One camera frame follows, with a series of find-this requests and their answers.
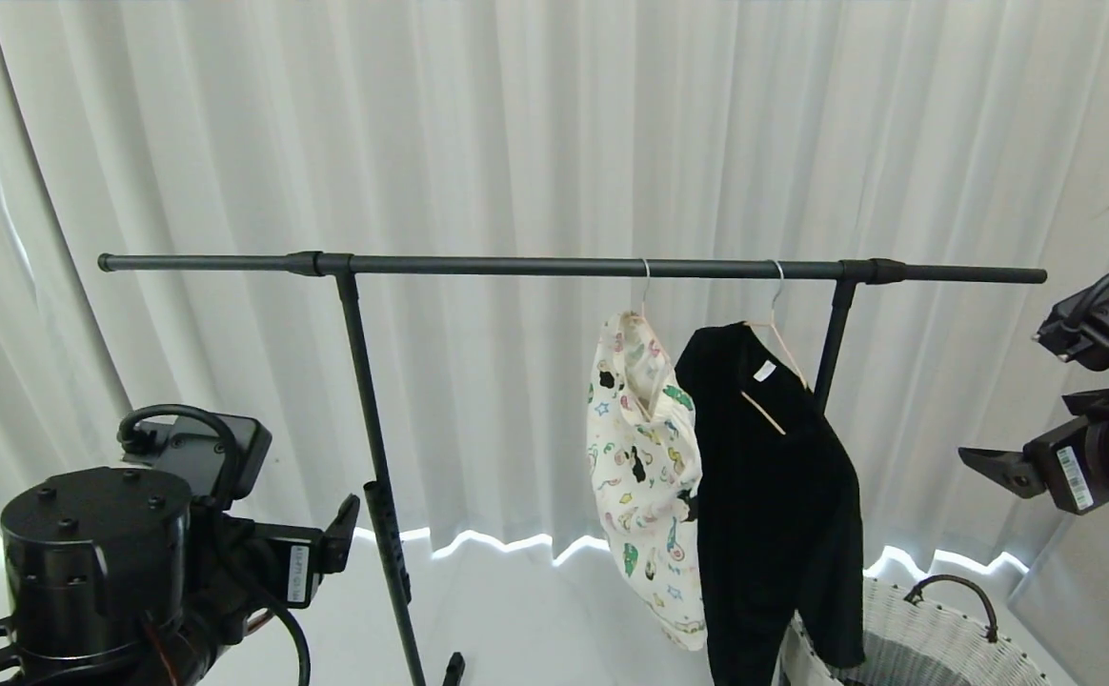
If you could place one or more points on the pink clothes hanger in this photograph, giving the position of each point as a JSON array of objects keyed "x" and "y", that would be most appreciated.
[
  {"x": 645, "y": 286},
  {"x": 776, "y": 286}
]

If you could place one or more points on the white laundry basket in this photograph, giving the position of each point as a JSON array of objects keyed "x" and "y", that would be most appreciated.
[{"x": 936, "y": 648}]

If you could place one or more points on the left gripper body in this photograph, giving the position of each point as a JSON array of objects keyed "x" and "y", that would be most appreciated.
[{"x": 273, "y": 567}]

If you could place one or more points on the black clothes rack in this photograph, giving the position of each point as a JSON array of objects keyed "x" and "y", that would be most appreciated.
[{"x": 516, "y": 267}]

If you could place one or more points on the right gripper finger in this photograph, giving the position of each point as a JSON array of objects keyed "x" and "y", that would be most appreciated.
[{"x": 1002, "y": 469}]

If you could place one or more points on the black garment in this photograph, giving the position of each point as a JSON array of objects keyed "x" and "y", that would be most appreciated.
[{"x": 764, "y": 534}]

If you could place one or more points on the cream printed garment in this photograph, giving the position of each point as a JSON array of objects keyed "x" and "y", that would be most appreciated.
[{"x": 645, "y": 495}]

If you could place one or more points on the white curtain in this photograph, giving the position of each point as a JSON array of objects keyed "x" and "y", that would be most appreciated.
[{"x": 469, "y": 124}]

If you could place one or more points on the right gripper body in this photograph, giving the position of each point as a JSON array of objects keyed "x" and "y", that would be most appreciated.
[{"x": 1107, "y": 462}]

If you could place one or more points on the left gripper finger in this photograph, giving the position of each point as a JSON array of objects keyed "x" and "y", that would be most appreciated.
[{"x": 343, "y": 538}]

